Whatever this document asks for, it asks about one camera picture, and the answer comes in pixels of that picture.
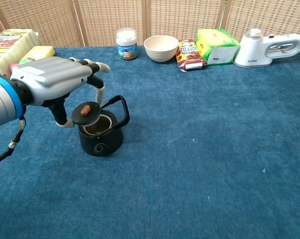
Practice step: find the yellow packaged paper towel pack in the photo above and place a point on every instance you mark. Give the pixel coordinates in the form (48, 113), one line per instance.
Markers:
(8, 48)

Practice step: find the brown panda snack bag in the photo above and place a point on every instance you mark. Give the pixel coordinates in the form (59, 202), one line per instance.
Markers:
(189, 56)

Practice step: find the woven rattan folding screen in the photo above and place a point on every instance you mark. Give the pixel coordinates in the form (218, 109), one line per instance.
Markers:
(149, 20)

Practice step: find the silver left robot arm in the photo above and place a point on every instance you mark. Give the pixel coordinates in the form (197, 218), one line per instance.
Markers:
(3, 102)

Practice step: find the black teapot lid orange knob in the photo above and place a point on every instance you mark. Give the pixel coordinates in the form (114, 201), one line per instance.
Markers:
(86, 114)

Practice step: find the blue carpet table cover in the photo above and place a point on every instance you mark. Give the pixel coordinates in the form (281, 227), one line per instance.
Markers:
(177, 161)

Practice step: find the green tissue pack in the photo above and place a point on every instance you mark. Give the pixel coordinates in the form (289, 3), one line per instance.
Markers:
(218, 47)

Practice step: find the beige ribbed bowl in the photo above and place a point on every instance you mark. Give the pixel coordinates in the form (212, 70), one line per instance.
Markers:
(161, 48)

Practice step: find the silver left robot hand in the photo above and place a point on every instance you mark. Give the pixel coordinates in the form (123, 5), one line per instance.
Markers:
(50, 77)

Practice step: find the glass jar with blue label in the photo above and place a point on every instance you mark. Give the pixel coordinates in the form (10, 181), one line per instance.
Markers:
(126, 44)

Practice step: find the yellow sponge block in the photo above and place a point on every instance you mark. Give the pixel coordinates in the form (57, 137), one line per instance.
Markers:
(39, 52)

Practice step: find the white handheld garment steamer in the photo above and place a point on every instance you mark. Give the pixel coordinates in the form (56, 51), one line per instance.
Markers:
(259, 48)

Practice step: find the pink nesting doll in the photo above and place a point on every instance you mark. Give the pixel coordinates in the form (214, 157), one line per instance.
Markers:
(14, 66)

